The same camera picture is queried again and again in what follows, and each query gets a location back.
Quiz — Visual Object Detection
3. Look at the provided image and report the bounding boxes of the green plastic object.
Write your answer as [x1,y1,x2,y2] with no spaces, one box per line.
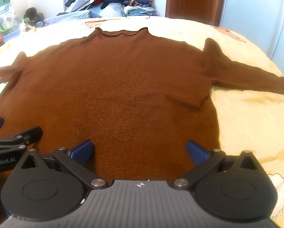
[0,22,14,33]

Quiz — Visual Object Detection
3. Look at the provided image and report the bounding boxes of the dark plush toy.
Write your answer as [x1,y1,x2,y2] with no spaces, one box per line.
[23,7,46,27]

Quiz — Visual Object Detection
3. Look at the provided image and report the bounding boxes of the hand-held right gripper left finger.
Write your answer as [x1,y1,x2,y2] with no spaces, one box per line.
[19,139,109,190]

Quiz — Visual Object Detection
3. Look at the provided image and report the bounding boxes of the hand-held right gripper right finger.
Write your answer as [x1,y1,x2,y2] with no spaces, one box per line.
[171,140,261,190]

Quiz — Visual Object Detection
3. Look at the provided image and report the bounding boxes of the blue quilted blanket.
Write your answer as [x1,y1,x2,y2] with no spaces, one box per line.
[43,10,102,26]

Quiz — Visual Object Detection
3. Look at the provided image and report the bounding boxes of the brown knit sweater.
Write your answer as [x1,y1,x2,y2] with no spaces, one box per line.
[0,27,284,188]

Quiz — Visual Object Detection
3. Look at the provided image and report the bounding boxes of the floral pillow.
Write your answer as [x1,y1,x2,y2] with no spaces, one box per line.
[0,9,22,34]

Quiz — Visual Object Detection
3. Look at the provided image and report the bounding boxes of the white sliding wardrobe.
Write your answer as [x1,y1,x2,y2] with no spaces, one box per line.
[220,0,284,77]

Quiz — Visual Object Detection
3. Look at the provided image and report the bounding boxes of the yellow printed blanket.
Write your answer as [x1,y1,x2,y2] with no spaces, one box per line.
[0,16,284,228]

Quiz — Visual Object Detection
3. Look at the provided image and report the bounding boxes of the brown wooden door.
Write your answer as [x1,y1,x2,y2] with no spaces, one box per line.
[166,0,226,26]

